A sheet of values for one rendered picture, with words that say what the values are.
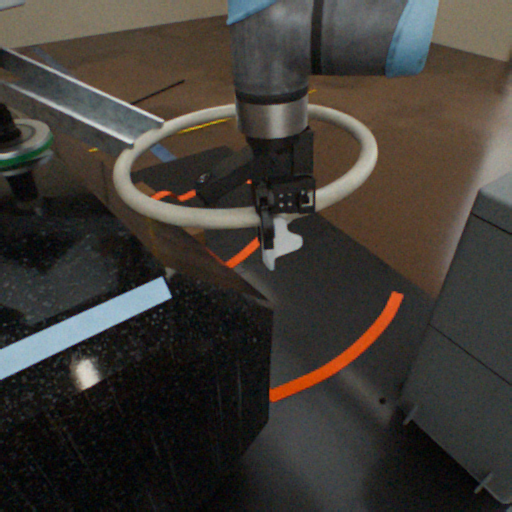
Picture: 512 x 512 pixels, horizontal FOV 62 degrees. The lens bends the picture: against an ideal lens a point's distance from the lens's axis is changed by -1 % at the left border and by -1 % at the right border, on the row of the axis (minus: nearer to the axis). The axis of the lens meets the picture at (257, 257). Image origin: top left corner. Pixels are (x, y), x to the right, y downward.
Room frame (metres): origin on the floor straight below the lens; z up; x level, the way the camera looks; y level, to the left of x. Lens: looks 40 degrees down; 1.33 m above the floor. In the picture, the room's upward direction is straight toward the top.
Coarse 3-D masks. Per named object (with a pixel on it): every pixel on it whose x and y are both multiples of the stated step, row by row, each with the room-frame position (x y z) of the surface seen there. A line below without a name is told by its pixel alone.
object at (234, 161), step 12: (240, 156) 0.53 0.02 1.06; (252, 156) 0.51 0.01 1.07; (264, 156) 0.51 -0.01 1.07; (216, 168) 0.53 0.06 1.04; (228, 168) 0.51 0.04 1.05; (240, 168) 0.50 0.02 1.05; (252, 168) 0.50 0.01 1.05; (264, 168) 0.51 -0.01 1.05; (204, 180) 0.51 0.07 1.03; (216, 180) 0.50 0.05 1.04; (228, 180) 0.50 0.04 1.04; (240, 180) 0.50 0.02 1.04; (204, 192) 0.50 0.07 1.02; (216, 192) 0.50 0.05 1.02; (204, 204) 0.50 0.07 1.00
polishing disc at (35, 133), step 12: (24, 120) 1.10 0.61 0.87; (36, 120) 1.09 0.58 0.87; (24, 132) 1.02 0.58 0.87; (36, 132) 1.02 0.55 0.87; (48, 132) 1.02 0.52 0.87; (0, 144) 0.95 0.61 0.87; (12, 144) 0.95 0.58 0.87; (24, 144) 0.95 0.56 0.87; (36, 144) 0.96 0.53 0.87; (0, 156) 0.90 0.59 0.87; (12, 156) 0.91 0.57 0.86
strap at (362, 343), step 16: (160, 192) 1.79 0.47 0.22; (192, 192) 1.95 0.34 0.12; (256, 240) 1.67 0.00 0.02; (240, 256) 1.55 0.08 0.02; (384, 320) 1.15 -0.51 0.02; (368, 336) 1.07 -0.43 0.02; (352, 352) 1.00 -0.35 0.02; (320, 368) 0.93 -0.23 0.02; (336, 368) 0.93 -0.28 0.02; (288, 384) 0.86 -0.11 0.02; (304, 384) 0.86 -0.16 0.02; (272, 400) 0.80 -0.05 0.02
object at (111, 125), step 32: (0, 64) 1.04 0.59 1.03; (32, 64) 1.00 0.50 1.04; (0, 96) 0.90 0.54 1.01; (32, 96) 0.86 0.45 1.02; (64, 96) 0.97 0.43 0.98; (96, 96) 0.94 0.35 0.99; (64, 128) 0.84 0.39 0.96; (96, 128) 0.81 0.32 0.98; (128, 128) 0.90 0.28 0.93; (160, 128) 0.88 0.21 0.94
